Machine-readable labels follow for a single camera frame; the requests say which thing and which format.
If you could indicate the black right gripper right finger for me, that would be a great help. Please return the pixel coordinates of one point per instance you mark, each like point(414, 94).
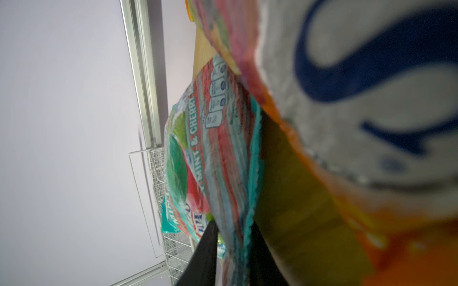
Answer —
point(263, 269)

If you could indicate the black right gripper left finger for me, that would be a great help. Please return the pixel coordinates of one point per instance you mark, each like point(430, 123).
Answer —
point(201, 270)

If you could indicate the teal snack bag shelf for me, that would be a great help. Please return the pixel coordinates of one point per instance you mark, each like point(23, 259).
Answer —
point(212, 145)

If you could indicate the orange Fox's candy bag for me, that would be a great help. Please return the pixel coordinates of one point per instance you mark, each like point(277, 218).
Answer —
point(367, 93)

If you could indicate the white two-tier wooden shelf rack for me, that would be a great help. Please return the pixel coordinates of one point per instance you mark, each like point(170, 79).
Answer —
point(307, 237)

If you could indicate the long white wire basket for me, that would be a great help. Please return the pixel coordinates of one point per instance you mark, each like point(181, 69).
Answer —
point(170, 245)

